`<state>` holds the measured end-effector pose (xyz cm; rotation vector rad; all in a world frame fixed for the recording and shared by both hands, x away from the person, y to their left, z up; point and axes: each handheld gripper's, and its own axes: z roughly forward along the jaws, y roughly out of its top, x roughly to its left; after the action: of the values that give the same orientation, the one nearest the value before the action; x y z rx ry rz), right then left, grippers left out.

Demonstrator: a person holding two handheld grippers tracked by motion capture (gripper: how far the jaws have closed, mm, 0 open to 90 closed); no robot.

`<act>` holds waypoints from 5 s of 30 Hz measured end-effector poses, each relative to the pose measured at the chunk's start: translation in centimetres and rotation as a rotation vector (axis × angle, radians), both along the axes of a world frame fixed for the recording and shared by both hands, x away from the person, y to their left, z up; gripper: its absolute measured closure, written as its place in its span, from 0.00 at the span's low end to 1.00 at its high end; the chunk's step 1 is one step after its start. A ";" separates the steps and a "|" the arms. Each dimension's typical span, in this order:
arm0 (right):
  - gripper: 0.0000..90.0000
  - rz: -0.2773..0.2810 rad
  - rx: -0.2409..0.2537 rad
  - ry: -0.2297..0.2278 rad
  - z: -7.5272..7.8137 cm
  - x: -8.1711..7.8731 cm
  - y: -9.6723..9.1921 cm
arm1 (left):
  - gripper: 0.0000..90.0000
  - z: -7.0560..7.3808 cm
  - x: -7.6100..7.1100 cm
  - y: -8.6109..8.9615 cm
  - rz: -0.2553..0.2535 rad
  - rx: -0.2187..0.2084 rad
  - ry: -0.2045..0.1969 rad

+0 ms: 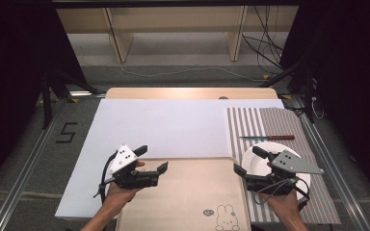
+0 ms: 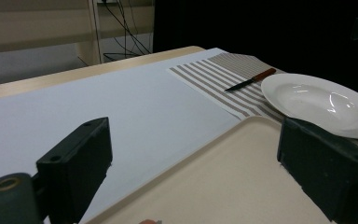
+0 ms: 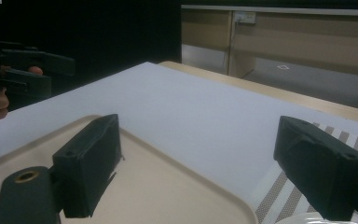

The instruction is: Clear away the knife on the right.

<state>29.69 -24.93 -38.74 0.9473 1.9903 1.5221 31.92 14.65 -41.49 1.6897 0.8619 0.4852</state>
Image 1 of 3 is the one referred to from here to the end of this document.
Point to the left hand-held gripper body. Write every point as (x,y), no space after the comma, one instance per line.
(122,159)

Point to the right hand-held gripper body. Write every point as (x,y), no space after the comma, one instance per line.
(290,163)

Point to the person's left hand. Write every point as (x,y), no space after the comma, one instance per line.
(118,196)

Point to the person's right hand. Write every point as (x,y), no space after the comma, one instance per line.
(282,205)

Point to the white round plate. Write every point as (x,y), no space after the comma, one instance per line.
(256,162)

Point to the white board sheet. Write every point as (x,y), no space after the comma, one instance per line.
(167,128)

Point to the beige tray with rabbit print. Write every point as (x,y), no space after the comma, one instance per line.
(192,192)

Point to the grey striped placemat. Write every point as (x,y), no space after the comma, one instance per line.
(285,122)

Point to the black metal stand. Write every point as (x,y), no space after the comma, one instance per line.
(308,96)
(46,99)

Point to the black curtain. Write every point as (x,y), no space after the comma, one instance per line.
(16,80)
(350,80)

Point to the light wooden shelf unit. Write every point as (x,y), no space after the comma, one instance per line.
(173,19)

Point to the aluminium rail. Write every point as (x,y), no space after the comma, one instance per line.
(334,173)
(22,179)

